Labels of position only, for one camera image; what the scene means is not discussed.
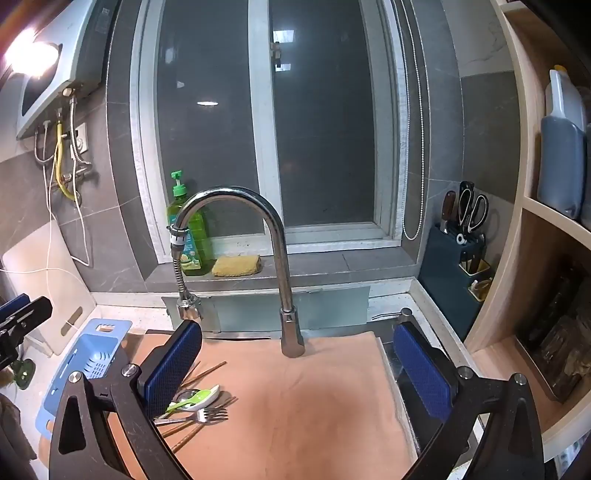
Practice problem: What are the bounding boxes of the dark packets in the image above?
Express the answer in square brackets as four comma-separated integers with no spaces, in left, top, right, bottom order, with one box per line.
[515,268,591,402]

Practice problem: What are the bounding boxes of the chrome faucet head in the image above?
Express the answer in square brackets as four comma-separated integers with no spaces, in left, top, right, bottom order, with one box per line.
[168,226,204,321]

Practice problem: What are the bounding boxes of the window with white frame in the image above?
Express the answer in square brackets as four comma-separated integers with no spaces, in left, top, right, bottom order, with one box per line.
[129,0,426,264]

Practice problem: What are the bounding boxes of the metal bead chain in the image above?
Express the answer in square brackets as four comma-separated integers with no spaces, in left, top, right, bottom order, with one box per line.
[399,0,426,241]

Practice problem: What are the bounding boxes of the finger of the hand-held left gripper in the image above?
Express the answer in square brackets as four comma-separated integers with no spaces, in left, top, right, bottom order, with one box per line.
[0,298,52,372]
[0,294,31,320]

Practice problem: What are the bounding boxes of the braided metal hose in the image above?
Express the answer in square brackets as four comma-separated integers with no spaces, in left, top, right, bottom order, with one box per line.
[33,124,49,163]
[68,97,93,178]

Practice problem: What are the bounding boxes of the yellow sponge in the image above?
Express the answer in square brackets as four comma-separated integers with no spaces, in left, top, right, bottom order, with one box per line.
[211,255,264,278]

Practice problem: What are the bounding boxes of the wooden shelf unit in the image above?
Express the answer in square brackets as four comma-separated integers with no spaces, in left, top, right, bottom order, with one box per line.
[464,0,591,462]

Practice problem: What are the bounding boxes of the steel fork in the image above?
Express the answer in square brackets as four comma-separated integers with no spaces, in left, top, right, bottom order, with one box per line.
[154,407,229,423]
[154,414,229,426]

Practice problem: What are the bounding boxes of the white cutting board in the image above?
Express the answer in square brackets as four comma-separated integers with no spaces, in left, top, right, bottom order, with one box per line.
[2,219,98,356]

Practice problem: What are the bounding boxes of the grey water heater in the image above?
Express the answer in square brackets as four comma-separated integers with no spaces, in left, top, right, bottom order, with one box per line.
[16,0,123,139]

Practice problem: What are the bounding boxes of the chrome gooseneck faucet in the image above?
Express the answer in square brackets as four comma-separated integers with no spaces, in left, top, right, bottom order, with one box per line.
[168,186,306,358]

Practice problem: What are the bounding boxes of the blue plastic basket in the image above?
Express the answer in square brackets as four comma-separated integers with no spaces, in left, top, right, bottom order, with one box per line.
[36,318,134,439]

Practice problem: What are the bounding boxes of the white cable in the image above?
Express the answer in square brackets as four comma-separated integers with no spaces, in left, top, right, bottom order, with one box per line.
[0,157,92,334]

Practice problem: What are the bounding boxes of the dark cloth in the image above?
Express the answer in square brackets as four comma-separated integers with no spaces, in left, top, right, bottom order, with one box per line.
[0,392,38,480]

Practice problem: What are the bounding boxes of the yellow gas hose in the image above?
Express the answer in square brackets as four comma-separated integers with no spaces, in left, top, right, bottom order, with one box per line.
[54,122,77,201]

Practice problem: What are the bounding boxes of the black kitchen scissors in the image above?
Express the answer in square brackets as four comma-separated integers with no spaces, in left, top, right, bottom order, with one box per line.
[457,181,489,236]

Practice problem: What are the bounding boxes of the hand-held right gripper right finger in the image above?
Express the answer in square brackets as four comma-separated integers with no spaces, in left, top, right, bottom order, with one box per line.
[392,308,546,480]

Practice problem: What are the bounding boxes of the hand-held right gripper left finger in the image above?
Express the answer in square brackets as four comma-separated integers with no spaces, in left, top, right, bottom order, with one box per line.
[48,318,204,480]

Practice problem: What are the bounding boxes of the dark liquid plastic jug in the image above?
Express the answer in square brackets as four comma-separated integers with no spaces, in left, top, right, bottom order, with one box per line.
[538,65,589,220]

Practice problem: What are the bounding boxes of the green plastic spoon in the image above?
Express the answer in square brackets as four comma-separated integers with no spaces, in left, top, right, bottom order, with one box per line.
[165,384,221,414]

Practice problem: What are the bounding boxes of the dark green object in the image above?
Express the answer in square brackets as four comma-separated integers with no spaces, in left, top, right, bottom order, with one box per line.
[10,359,37,389]

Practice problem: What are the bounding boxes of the orange mat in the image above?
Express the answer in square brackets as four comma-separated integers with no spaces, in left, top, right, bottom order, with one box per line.
[108,330,419,480]

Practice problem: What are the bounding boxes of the green dish soap bottle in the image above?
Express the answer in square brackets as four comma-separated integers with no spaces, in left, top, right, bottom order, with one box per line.
[167,171,211,278]

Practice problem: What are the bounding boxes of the dark teal knife block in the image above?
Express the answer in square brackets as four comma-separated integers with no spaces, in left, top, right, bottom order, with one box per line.
[422,224,492,303]

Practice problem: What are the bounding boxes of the brown handled knife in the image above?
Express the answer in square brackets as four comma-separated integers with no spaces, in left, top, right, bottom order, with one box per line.
[441,190,457,234]

